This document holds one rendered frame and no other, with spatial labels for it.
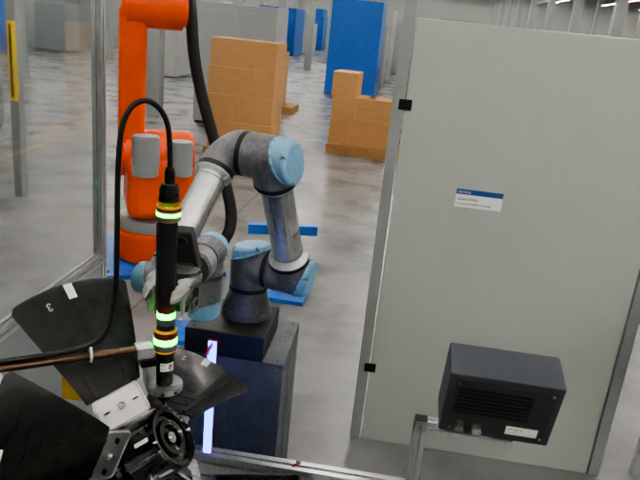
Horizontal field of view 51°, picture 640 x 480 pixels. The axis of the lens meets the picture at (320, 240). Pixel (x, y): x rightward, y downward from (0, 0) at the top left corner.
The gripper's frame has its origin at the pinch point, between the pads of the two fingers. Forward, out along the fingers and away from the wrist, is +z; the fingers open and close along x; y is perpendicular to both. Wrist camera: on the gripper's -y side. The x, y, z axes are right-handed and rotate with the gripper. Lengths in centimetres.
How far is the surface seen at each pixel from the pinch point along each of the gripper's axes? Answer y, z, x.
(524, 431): 38, -35, -77
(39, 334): 10.2, 2.6, 21.6
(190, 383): 27.4, -16.8, -1.4
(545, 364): 22, -39, -79
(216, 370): 28.8, -26.0, -4.6
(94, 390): 18.7, 4.7, 10.1
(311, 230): 95, -351, 13
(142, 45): -20, -379, 152
